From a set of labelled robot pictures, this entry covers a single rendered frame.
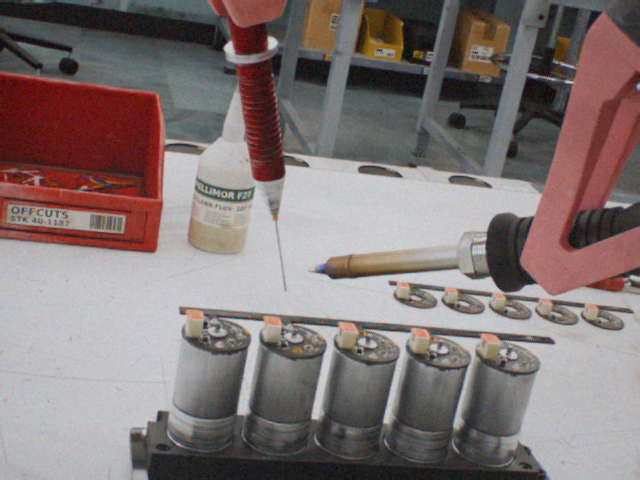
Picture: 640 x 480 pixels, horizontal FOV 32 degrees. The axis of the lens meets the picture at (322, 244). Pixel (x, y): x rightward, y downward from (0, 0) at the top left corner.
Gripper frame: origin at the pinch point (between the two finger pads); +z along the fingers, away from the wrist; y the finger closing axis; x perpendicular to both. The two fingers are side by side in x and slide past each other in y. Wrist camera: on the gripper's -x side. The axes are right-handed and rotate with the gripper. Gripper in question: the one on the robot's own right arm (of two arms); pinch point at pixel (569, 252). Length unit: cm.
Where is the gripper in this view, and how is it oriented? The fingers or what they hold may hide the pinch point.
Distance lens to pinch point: 33.6
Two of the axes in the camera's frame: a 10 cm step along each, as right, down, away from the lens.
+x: 6.4, 7.3, -2.5
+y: -5.5, 2.1, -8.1
